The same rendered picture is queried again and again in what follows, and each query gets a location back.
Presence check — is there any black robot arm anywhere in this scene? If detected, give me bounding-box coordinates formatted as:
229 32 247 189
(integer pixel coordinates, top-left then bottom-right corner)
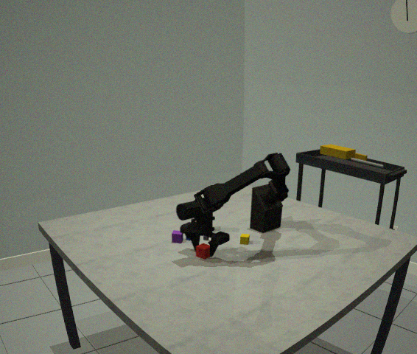
176 153 290 240

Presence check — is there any yellow cube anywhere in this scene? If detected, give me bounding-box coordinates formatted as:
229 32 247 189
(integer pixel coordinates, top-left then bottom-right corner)
240 234 250 245

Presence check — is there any purple cube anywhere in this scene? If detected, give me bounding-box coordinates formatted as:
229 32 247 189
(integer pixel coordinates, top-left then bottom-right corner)
172 231 183 243

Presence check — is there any red block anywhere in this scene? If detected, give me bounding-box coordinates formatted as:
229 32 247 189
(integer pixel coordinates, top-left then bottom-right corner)
196 243 210 259

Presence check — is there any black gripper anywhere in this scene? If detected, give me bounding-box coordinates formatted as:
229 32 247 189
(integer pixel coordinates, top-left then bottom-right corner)
181 216 229 257

